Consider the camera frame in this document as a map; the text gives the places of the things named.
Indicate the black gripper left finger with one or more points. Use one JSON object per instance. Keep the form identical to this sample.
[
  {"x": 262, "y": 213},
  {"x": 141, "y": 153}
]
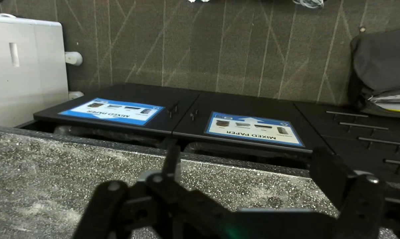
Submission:
[{"x": 119, "y": 207}]

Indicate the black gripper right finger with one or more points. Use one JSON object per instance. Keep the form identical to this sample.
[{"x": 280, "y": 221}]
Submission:
[{"x": 363, "y": 207}]

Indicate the slanted blue bin label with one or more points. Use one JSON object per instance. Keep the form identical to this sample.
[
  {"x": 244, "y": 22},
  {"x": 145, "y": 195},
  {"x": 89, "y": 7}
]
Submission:
[{"x": 113, "y": 111}]

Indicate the white and yellow papers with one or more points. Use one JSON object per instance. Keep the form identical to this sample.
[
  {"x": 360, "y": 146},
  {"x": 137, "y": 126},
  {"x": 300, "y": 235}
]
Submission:
[{"x": 392, "y": 103}]

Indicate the wide blue bin label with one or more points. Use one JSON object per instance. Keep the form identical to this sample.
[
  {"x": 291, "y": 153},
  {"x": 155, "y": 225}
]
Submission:
[{"x": 254, "y": 128}]

